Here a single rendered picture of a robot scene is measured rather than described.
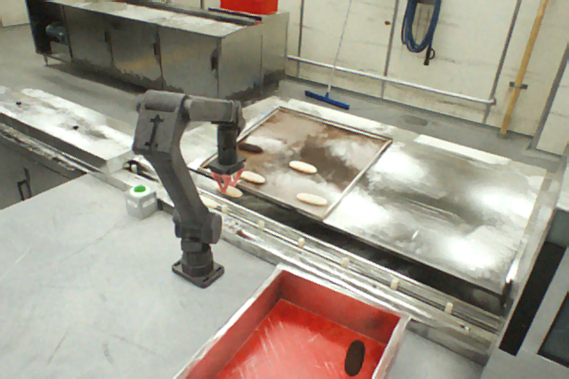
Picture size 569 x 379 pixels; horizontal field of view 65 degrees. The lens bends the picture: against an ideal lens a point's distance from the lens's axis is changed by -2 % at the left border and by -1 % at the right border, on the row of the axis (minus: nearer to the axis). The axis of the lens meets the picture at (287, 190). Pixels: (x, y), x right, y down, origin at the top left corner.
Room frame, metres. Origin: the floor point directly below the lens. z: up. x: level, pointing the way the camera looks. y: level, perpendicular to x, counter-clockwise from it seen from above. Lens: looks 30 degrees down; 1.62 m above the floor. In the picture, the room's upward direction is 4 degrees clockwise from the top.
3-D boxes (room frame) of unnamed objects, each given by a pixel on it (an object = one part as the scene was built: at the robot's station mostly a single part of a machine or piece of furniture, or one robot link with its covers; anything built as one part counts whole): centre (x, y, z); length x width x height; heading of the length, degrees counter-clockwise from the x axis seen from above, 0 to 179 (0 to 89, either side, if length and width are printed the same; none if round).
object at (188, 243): (0.93, 0.22, 0.94); 0.09 x 0.05 x 0.10; 170
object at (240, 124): (1.20, 0.18, 1.14); 0.11 x 0.09 x 0.12; 170
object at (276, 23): (4.96, 0.52, 0.44); 0.70 x 0.55 x 0.87; 58
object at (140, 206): (1.18, 0.45, 0.84); 0.08 x 0.08 x 0.11; 58
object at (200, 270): (0.91, 0.22, 0.86); 0.12 x 0.09 x 0.08; 58
